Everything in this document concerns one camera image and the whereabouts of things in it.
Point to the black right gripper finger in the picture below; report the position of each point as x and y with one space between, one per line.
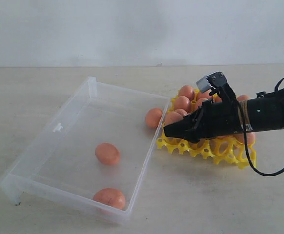
184 129

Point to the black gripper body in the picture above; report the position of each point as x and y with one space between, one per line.
212 120

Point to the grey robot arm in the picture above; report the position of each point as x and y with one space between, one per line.
265 113

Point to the yellow plastic egg tray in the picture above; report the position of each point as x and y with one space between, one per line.
223 148

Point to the clear plastic container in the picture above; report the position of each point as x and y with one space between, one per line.
60 164

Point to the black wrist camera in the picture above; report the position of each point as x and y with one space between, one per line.
217 84

